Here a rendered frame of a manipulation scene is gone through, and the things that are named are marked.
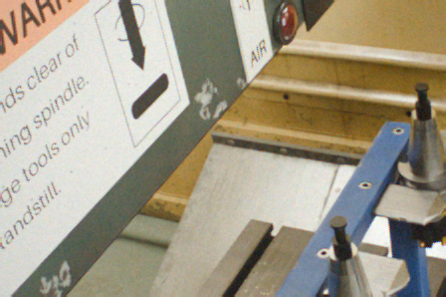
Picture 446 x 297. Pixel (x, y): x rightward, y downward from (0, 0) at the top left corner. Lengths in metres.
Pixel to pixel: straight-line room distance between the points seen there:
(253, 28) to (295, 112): 1.13
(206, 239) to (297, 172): 0.21
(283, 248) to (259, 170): 0.31
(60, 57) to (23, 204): 0.06
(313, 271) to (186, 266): 0.79
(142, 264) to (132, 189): 1.52
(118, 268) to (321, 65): 0.69
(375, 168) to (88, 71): 0.65
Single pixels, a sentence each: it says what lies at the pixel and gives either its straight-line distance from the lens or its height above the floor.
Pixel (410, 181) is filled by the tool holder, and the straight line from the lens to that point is 0.98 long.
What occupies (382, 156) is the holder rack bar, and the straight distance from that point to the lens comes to 1.01.
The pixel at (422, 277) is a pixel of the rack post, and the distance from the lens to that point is 1.19.
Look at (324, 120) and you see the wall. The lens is 1.60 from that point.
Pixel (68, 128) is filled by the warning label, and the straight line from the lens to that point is 0.38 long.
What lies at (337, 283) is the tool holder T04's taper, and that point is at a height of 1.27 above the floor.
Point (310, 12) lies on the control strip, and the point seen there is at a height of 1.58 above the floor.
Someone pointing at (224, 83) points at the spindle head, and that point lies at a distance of 0.48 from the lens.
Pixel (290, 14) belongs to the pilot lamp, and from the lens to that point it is 0.52.
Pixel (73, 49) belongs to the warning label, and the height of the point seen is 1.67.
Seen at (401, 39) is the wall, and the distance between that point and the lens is 1.44.
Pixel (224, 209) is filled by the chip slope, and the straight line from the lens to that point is 1.67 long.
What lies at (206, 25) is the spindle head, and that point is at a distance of 0.46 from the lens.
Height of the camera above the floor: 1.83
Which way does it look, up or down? 35 degrees down
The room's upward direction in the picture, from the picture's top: 10 degrees counter-clockwise
